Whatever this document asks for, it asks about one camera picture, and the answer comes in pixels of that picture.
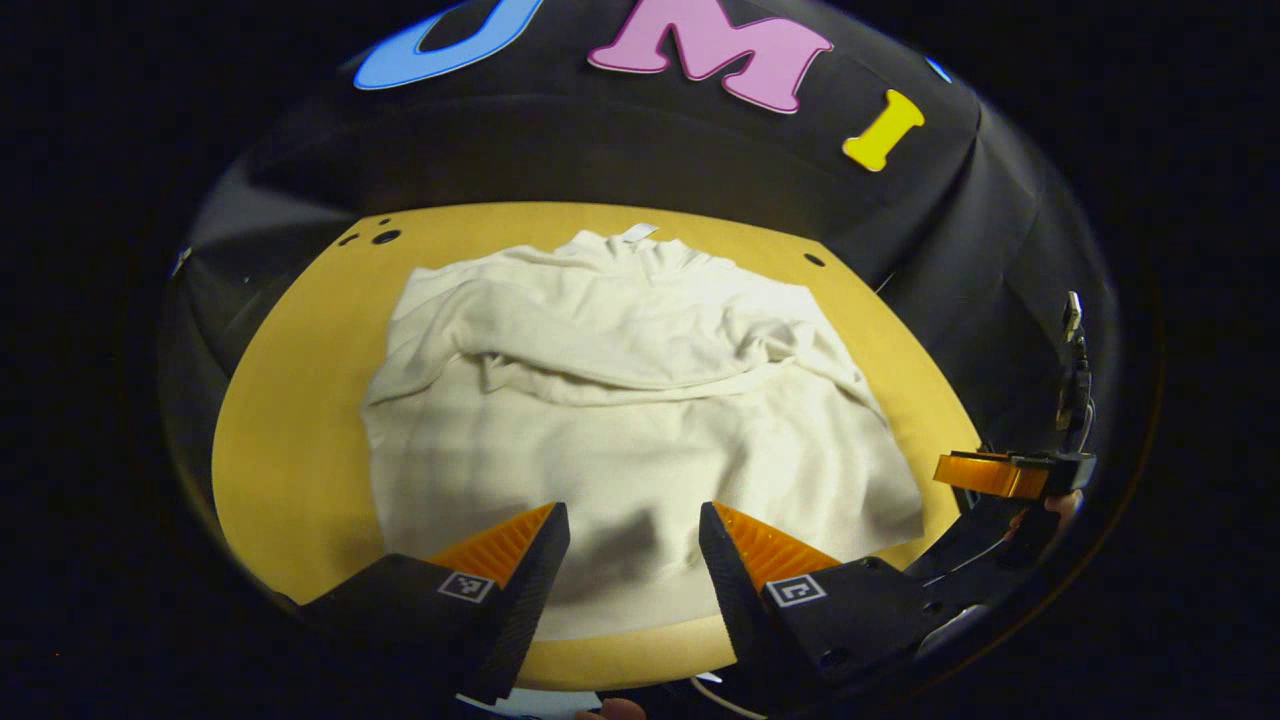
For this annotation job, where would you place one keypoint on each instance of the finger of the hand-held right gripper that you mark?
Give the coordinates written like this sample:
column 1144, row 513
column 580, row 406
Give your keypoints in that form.
column 985, row 474

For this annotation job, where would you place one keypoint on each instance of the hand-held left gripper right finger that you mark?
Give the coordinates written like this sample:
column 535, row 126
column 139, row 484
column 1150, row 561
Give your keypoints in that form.
column 735, row 610

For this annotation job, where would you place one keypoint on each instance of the white binder clip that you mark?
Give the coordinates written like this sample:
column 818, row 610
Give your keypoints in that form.
column 180, row 262

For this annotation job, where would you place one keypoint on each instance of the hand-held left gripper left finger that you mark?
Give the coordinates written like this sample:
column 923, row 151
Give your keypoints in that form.
column 525, row 600

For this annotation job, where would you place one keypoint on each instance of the cream zip-neck sweater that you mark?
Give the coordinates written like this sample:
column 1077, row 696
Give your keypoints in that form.
column 640, row 440

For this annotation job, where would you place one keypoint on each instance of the black backdrop cloth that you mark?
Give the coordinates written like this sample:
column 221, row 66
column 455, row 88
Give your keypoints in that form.
column 620, row 140

